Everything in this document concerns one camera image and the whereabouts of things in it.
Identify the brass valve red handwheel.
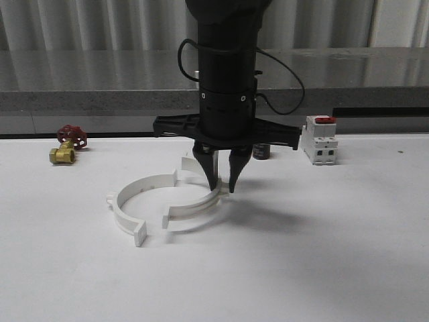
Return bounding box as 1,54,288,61
49,125,87,164

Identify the black cylindrical capacitor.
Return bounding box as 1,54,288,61
253,144,271,160

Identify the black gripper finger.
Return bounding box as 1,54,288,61
192,141,218,191
229,146,251,193

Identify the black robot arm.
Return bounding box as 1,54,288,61
153,1,301,192

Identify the grey stone counter ledge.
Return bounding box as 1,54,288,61
1,48,428,137

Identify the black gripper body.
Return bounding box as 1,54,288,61
153,90,300,150

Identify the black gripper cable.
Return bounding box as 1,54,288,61
176,38,306,115

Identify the white half pipe clamp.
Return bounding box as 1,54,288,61
106,170,178,247
162,156,229,229

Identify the white circuit breaker red switch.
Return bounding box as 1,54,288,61
301,115,338,166

